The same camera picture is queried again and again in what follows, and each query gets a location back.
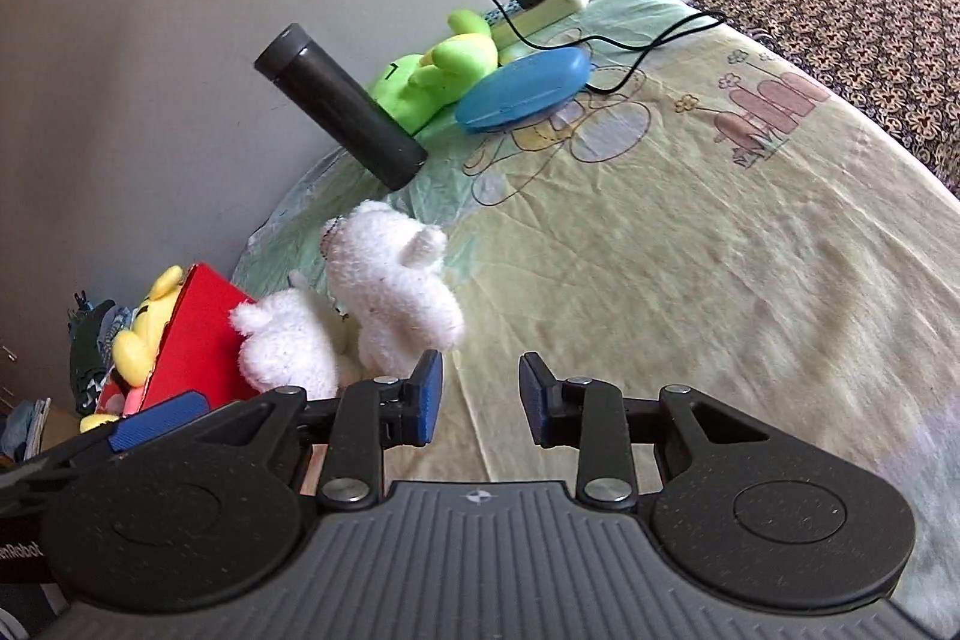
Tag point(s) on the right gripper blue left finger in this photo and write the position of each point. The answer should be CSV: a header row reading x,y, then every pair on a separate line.
x,y
423,393

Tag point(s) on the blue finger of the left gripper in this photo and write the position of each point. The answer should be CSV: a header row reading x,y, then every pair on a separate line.
x,y
157,421

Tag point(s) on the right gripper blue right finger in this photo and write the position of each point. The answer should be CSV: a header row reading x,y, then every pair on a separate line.
x,y
542,397

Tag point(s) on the yellow tiger plush red shirt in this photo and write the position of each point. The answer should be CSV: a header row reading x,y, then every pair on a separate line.
x,y
134,349

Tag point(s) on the white fluffy plush dog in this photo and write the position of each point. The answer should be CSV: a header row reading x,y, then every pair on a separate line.
x,y
386,269

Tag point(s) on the white rabbit plush blue bow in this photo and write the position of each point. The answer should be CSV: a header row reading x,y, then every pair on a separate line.
x,y
294,337

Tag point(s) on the red cardboard box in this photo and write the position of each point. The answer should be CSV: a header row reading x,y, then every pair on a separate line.
x,y
199,350

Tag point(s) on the pile of folded clothes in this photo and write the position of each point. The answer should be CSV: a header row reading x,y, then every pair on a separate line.
x,y
91,328

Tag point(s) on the green cartoon bed sheet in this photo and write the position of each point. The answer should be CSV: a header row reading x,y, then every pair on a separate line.
x,y
716,223

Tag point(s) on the green frog plush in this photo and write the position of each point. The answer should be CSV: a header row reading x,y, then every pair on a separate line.
x,y
413,89

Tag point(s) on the blue glasses case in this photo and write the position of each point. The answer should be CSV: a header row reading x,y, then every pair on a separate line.
x,y
523,88

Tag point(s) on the black thermos bottle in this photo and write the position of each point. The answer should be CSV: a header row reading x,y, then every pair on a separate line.
x,y
300,68

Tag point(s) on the white power strip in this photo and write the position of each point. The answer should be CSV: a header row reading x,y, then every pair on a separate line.
x,y
528,21

